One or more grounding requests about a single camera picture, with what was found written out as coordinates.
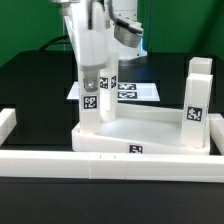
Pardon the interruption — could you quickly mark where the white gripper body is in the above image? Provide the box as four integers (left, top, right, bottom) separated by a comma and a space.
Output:
63, 0, 108, 70

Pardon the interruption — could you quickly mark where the black cable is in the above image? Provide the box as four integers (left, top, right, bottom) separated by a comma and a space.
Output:
39, 34, 71, 52

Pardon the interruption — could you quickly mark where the white left fence block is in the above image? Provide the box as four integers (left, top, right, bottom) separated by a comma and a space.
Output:
0, 108, 17, 146

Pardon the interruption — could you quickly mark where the white fence block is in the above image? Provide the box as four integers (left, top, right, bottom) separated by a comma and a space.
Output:
0, 108, 17, 146
209, 114, 224, 156

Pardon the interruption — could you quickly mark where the white marker sheet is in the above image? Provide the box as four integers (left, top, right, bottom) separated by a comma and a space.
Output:
67, 82, 160, 102

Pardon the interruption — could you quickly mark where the white front fence bar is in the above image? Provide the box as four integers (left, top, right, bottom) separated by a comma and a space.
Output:
0, 150, 224, 183

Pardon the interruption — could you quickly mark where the white right fence block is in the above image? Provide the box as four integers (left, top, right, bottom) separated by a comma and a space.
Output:
209, 114, 224, 156

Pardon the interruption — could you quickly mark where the white desk top tray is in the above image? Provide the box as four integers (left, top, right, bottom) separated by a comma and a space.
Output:
72, 103, 210, 155

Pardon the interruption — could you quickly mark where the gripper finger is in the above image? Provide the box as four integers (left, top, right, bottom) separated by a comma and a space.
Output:
83, 70, 99, 92

